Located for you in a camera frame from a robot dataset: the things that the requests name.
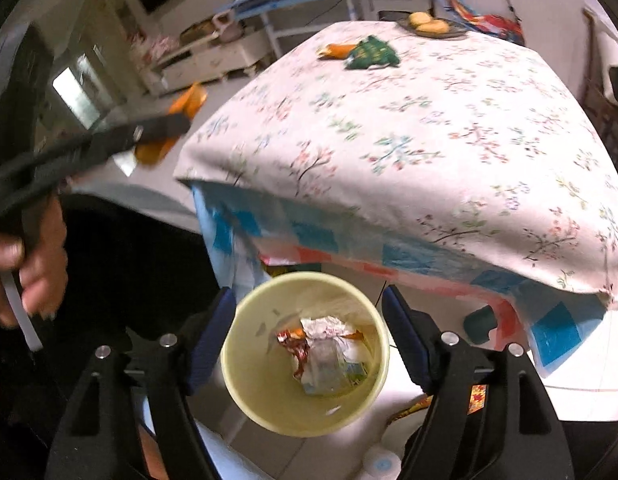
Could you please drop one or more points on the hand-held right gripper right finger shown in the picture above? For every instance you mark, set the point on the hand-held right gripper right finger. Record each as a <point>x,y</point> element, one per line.
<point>406,340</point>

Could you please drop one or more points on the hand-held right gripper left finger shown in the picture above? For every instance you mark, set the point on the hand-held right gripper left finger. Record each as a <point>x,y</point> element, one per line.
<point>211,345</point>

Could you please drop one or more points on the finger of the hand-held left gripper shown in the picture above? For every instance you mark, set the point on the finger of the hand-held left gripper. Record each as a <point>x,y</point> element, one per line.
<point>139,132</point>

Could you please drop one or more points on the yellow plastic bin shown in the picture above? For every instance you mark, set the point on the yellow plastic bin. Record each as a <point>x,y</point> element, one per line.
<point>249,360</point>

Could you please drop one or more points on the orange packet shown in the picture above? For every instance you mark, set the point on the orange packet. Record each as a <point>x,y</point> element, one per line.
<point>191,100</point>

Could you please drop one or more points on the red snack bag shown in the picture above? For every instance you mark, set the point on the red snack bag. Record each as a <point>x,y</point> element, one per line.
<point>291,355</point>

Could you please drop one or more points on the white tissue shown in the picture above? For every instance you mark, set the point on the white tissue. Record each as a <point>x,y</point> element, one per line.
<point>326,329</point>

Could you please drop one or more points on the person's left hand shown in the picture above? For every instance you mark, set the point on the person's left hand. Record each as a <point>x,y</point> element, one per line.
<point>49,270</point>

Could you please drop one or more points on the green table leg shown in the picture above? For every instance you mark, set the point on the green table leg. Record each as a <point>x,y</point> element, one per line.
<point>479,327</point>

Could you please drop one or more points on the patchwork table cover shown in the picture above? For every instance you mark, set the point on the patchwork table cover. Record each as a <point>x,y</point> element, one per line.
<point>414,260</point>

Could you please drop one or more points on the pink cloth bundle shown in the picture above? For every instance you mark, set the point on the pink cloth bundle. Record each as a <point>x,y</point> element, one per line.
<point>154,45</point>

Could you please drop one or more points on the cream television cabinet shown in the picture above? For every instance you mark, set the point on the cream television cabinet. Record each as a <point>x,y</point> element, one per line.
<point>204,65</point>

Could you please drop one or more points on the person's black trouser leg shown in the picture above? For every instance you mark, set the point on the person's black trouser leg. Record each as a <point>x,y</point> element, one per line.
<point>129,270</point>

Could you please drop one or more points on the brown bundle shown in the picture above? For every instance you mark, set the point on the brown bundle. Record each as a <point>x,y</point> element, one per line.
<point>199,30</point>

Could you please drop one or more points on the white round device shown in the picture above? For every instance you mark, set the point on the white round device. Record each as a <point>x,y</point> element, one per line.
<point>384,465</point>

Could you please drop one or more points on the pink hanging bag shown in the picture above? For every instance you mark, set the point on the pink hanging bag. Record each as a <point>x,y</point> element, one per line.
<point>229,30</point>

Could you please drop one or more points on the table with floral cloth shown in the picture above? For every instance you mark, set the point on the table with floral cloth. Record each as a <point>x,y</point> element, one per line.
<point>414,135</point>

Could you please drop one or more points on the orange plush toy green sweater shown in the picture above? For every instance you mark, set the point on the orange plush toy green sweater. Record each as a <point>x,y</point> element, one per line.
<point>374,52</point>

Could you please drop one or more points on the yellow mango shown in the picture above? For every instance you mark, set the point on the yellow mango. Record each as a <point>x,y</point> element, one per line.
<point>420,19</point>
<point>434,27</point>

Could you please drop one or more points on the glass fruit plate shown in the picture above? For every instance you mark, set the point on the glass fruit plate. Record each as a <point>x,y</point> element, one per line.
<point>454,34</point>

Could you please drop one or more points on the colourful printed tote bag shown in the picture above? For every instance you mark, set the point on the colourful printed tote bag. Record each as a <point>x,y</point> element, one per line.
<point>489,25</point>

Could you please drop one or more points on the white storage cabinet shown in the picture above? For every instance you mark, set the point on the white storage cabinet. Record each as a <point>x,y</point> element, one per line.
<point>539,0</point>

